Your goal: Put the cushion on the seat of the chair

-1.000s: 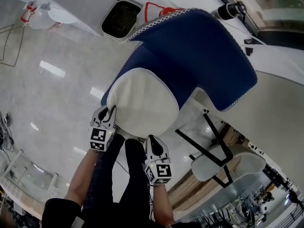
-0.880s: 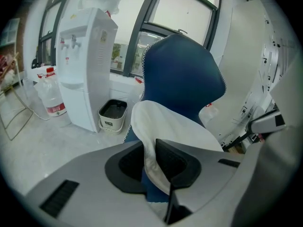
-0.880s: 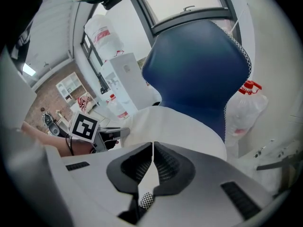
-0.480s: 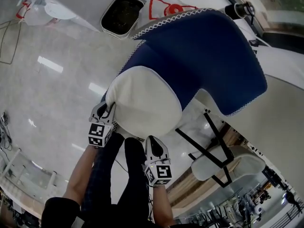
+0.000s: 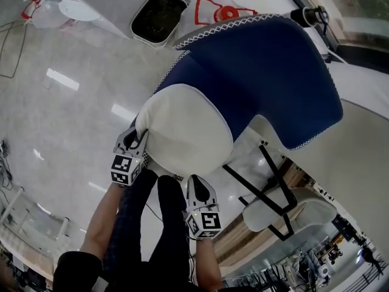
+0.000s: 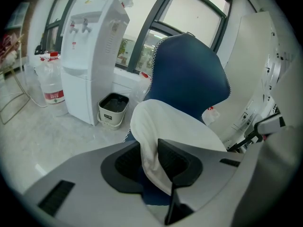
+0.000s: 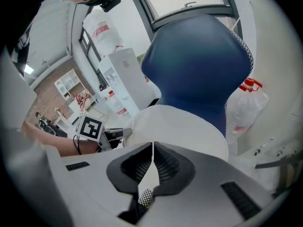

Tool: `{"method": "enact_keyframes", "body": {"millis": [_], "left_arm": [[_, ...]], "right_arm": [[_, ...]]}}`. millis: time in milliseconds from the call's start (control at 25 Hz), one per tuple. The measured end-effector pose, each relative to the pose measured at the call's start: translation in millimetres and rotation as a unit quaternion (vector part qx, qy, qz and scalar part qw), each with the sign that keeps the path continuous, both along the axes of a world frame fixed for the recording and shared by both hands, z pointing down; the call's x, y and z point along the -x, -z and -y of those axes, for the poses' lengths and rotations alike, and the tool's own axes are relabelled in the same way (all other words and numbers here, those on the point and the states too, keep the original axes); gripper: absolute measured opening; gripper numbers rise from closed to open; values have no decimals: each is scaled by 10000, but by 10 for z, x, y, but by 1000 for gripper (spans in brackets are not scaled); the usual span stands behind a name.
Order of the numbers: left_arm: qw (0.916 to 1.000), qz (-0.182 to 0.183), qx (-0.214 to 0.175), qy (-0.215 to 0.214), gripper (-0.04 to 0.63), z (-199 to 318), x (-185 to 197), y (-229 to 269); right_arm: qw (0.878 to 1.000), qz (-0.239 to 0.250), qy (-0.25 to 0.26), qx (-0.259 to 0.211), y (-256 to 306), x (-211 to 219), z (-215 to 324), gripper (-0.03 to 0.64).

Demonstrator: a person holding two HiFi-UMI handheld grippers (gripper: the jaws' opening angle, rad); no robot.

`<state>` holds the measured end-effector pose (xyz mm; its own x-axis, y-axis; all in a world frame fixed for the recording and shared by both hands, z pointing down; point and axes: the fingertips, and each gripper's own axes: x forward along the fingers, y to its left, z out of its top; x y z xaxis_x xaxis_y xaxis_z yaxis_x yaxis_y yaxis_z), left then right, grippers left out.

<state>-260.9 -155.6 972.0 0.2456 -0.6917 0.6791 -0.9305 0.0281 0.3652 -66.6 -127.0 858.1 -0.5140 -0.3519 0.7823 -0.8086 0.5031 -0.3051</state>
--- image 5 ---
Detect person's leg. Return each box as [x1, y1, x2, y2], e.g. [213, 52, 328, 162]
[142, 174, 197, 288]
[102, 168, 159, 281]

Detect person's right forearm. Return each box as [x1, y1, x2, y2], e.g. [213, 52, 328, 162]
[193, 237, 223, 291]

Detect white cushion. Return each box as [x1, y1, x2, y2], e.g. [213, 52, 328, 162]
[135, 83, 235, 178]

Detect white bin with dark contents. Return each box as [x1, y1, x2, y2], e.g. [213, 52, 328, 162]
[130, 0, 190, 49]

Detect person's right leg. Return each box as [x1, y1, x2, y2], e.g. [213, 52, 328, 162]
[142, 174, 197, 288]

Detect checkered mat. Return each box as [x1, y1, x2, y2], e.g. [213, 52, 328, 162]
[142, 150, 187, 183]

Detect black sleeve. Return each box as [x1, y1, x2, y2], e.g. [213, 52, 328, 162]
[52, 250, 103, 292]

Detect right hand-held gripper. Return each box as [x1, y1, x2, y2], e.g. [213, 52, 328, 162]
[182, 175, 222, 241]

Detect white bag with red print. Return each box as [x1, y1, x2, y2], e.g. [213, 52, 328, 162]
[178, 0, 260, 44]

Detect white metal frame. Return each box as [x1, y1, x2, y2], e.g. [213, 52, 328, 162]
[0, 186, 71, 246]

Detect blue chair with white stitching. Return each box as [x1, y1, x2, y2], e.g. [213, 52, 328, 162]
[130, 13, 344, 242]

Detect person's left forearm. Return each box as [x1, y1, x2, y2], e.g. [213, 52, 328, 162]
[79, 182, 129, 259]

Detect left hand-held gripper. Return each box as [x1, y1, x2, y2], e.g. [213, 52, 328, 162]
[109, 125, 150, 188]

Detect black railing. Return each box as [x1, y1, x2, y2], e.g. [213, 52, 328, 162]
[342, 253, 389, 292]

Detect black cylindrical device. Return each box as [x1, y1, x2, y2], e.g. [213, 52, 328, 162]
[290, 5, 331, 35]

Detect clear plastic bag red handles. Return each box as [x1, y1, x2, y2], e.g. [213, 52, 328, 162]
[21, 0, 102, 30]

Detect white round plate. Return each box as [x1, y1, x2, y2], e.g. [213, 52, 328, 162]
[58, 0, 102, 22]

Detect person's left leg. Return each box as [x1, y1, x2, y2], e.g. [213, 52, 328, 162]
[102, 168, 159, 281]

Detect bundle of dark cables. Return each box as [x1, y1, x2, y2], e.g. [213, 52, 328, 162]
[0, 139, 14, 192]

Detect black floor cable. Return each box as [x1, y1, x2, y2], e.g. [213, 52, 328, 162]
[0, 20, 29, 79]

